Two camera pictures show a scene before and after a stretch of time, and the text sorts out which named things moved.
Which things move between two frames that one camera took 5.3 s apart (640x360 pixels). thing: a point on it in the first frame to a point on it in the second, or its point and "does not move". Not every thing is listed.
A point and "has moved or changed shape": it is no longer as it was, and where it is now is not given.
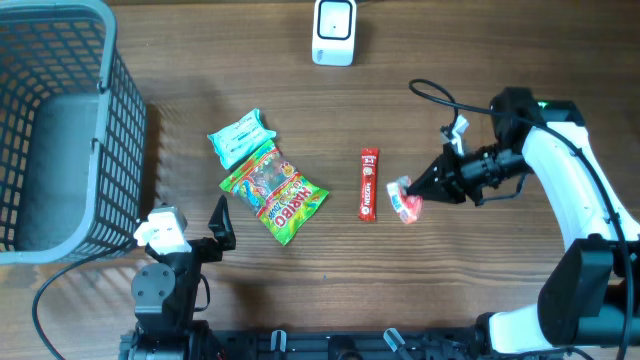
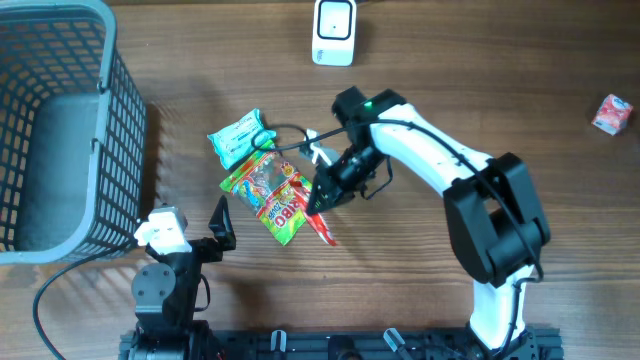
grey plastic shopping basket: [73, 132] does not move
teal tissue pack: [237, 141] does not move
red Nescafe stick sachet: [368, 186] has moved or changed shape
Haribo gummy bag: [281, 196] does not move
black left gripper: [212, 251] does not move
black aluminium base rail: [438, 344] does not move
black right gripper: [450, 183] to [327, 181]
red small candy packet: [410, 208] to [612, 115]
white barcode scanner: [334, 33] does not move
